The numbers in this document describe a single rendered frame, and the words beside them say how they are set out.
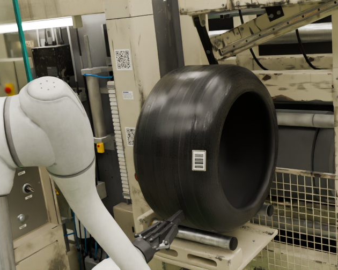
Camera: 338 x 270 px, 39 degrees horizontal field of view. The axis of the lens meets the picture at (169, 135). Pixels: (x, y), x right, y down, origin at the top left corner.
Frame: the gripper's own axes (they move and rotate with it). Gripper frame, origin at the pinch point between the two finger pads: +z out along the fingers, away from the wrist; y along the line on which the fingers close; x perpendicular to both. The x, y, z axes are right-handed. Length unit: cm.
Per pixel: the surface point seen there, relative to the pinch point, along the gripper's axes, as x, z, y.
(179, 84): -37.6, 20.0, 4.0
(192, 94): -35.6, 16.0, -3.3
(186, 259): 22.1, 8.1, 6.3
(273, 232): 28, 41, -11
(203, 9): -55, 54, 13
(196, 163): -18.4, 4.2, -8.5
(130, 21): -58, 28, 26
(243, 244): 26.9, 28.7, -4.5
